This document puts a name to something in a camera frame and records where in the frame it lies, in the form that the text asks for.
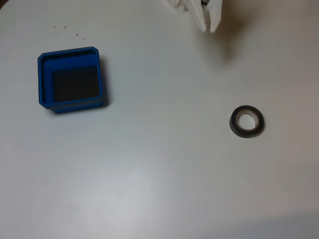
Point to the black tape roll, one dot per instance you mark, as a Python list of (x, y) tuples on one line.
[(234, 127)]

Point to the blue plastic box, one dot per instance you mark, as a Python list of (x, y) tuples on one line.
[(45, 79)]

